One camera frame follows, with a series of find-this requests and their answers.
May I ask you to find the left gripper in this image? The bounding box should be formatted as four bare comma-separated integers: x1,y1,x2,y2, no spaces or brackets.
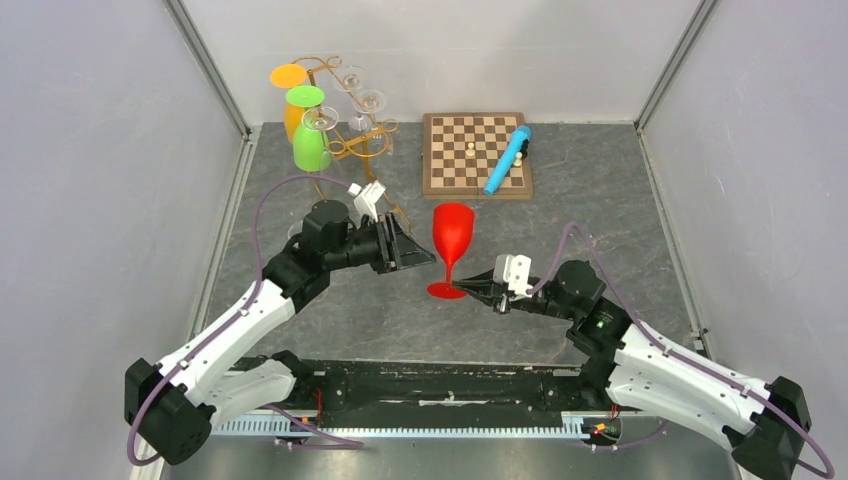
325,211,436,275

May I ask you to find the red plastic wine glass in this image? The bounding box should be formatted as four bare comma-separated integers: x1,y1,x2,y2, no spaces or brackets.
427,202,475,300

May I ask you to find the gold wire glass rack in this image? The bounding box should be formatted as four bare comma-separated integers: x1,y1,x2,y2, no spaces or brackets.
291,55,413,240

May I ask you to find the clear wine glass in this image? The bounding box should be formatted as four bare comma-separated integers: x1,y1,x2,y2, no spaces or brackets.
331,65,367,93
348,89,387,136
287,220,303,241
301,106,339,146

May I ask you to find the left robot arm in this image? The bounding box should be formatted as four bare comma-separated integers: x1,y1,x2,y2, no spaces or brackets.
124,200,436,466

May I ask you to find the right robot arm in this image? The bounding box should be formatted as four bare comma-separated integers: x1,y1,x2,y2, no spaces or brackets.
452,255,811,479

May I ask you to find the green plastic wine glass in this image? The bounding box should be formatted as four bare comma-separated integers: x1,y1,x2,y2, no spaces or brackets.
283,84,328,173

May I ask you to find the orange plastic wine glass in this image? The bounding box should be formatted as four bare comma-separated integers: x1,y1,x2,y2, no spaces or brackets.
268,63,310,144

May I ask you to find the wooden chessboard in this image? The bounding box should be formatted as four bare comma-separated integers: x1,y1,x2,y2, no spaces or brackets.
422,112,534,201

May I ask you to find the blue cylinder tube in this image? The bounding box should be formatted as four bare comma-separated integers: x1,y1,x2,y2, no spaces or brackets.
482,125,532,196

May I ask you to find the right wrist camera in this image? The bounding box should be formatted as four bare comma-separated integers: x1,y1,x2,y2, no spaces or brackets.
492,254,532,298

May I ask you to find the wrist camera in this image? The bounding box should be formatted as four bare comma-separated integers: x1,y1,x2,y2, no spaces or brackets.
492,254,532,298
347,180,386,222

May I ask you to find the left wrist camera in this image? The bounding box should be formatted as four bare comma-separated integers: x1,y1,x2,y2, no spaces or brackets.
347,180,386,222

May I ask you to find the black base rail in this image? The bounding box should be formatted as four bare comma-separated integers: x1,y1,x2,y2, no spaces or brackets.
274,351,614,430

